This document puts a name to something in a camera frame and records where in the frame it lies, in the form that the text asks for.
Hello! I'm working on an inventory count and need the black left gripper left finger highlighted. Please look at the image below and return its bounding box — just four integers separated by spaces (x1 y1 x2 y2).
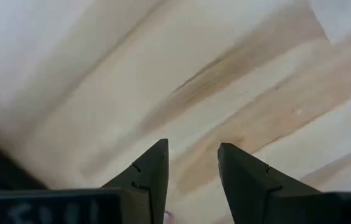
100 138 170 224

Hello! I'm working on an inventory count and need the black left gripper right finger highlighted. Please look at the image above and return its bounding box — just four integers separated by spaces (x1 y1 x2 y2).
217 142 322 224

